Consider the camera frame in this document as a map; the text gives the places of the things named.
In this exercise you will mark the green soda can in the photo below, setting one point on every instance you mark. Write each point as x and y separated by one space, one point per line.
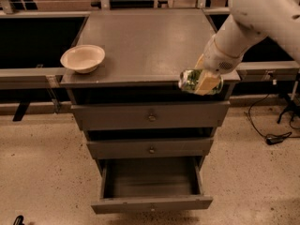
189 79

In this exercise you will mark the black object bottom left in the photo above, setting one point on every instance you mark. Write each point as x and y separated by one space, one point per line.
18 220

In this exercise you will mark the black stand legs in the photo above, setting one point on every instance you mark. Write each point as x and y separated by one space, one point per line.
291 107

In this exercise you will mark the grey middle drawer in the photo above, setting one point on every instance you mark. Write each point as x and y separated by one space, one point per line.
152 148

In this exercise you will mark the white bowl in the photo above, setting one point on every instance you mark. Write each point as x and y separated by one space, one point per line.
83 58

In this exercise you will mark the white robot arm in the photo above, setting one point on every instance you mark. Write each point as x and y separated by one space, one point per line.
249 22

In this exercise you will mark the grey drawer cabinet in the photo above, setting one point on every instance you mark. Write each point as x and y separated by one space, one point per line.
146 93

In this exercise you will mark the grey drawer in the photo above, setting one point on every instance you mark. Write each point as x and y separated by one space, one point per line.
151 185
152 148
150 115

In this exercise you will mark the grey bottom drawer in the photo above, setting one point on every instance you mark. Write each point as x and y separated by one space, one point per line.
151 185

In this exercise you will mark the grey metal railing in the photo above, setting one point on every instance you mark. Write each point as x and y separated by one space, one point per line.
31 75

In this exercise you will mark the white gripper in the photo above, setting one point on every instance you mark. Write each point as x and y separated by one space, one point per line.
217 59

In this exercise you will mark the grey top drawer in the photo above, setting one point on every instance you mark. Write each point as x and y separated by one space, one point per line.
150 115

